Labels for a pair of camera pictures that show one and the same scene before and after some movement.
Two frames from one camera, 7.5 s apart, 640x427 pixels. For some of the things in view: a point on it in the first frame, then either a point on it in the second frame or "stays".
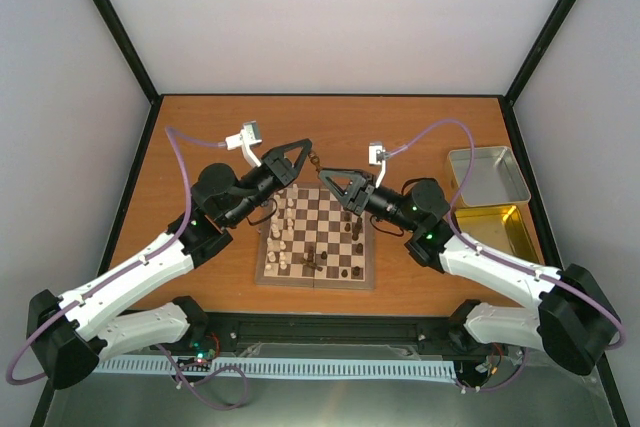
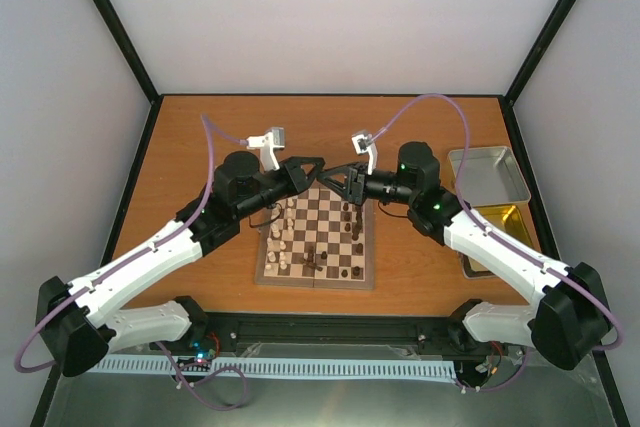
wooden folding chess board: x=312 y=239 stays
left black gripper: x=281 y=168 → x=297 y=178
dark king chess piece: x=358 y=226 stays
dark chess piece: x=347 y=216 stays
